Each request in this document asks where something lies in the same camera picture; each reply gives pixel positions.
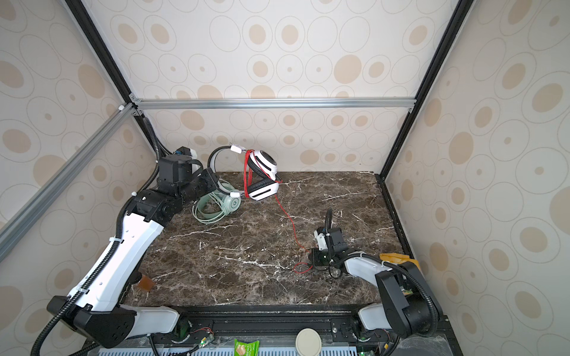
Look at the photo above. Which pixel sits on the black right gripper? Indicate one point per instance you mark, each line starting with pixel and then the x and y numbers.
pixel 315 259

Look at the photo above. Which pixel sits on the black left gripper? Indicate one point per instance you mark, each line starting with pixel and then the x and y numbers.
pixel 214 182

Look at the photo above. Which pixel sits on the mint green headphones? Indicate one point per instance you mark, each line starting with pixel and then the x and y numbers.
pixel 227 204

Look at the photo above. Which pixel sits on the white black red-cable headphones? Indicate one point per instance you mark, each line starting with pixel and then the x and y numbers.
pixel 260 179

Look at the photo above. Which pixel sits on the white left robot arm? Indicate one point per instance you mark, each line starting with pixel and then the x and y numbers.
pixel 92 308

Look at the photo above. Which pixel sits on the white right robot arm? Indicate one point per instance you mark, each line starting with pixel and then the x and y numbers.
pixel 407 305

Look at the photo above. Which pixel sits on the yellow green snack bag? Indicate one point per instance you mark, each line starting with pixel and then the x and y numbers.
pixel 397 259

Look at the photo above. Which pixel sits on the white round cap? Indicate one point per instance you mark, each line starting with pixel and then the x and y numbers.
pixel 308 343

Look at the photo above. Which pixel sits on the brown small object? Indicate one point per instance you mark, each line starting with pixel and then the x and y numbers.
pixel 145 283

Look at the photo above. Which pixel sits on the green snack packet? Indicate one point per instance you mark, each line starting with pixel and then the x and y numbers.
pixel 246 349

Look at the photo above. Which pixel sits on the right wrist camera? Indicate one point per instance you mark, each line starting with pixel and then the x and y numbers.
pixel 319 236

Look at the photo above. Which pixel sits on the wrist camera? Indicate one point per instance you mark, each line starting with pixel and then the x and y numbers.
pixel 179 167
pixel 319 236

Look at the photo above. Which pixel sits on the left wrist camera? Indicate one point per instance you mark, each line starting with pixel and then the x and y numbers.
pixel 179 167

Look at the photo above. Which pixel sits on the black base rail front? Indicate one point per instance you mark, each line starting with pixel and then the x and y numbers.
pixel 212 330

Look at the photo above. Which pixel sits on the silver aluminium rail back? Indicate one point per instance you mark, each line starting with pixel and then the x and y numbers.
pixel 280 103

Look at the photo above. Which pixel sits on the silver aluminium rail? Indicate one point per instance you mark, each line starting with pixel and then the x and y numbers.
pixel 280 103
pixel 28 215

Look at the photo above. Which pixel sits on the black corner frame post left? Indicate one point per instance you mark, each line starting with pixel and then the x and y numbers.
pixel 79 13

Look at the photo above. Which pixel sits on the black corner frame post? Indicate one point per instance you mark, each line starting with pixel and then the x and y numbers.
pixel 79 13
pixel 449 36

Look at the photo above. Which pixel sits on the silver aluminium rail left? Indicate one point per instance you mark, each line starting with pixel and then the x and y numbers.
pixel 28 215

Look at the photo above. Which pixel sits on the black corner frame post right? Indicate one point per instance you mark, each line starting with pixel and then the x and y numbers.
pixel 449 36

